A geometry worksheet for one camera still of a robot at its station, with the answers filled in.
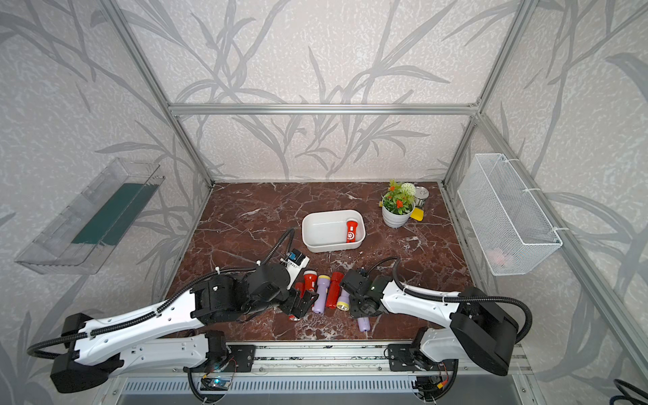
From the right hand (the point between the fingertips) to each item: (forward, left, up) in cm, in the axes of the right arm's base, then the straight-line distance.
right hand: (355, 308), depth 84 cm
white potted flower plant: (+33, -17, +15) cm, 40 cm away
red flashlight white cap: (+29, +1, +4) cm, 29 cm away
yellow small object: (+38, -29, +1) cm, 48 cm away
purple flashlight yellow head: (+8, +11, +3) cm, 14 cm away
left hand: (-2, +14, +19) cm, 24 cm away
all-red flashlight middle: (+5, +7, +3) cm, 10 cm away
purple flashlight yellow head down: (+1, +4, +4) cm, 6 cm away
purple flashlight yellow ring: (-6, -2, +4) cm, 7 cm away
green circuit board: (-20, +41, 0) cm, 46 cm away
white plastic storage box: (+31, +11, 0) cm, 33 cm away
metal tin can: (+47, -31, +4) cm, 57 cm away
